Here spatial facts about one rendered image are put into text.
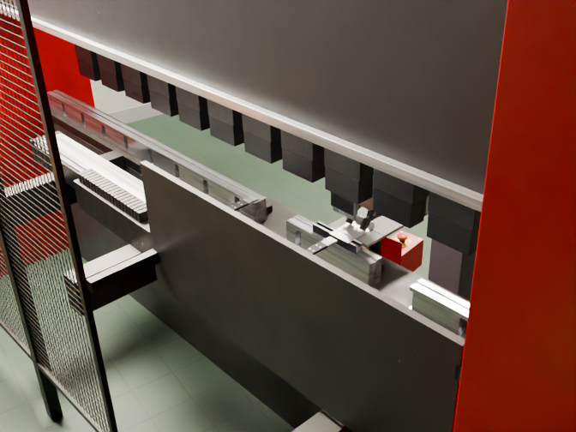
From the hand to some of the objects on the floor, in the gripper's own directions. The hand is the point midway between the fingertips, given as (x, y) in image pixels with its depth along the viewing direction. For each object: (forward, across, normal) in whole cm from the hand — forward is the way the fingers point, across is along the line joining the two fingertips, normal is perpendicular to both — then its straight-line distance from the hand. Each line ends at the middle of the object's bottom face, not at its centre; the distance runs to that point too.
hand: (357, 221), depth 236 cm
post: (+131, +97, -5) cm, 163 cm away
